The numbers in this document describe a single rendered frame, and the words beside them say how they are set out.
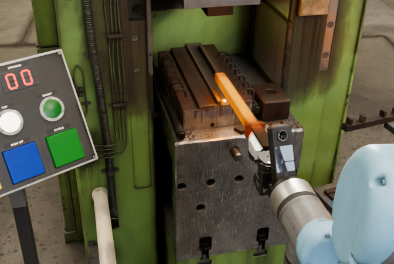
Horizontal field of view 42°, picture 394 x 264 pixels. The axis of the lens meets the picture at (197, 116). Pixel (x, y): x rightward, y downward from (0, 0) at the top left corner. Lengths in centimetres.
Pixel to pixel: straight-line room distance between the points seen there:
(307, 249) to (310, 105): 85
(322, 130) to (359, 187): 132
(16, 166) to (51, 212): 145
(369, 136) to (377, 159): 284
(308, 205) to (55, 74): 65
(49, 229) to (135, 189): 91
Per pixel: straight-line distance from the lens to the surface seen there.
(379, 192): 46
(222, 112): 144
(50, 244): 246
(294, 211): 97
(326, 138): 182
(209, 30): 185
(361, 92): 382
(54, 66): 124
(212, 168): 146
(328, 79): 170
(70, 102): 124
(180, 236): 160
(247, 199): 157
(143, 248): 189
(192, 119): 142
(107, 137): 155
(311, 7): 154
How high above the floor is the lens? 168
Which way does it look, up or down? 30 degrees down
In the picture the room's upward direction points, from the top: 1 degrees clockwise
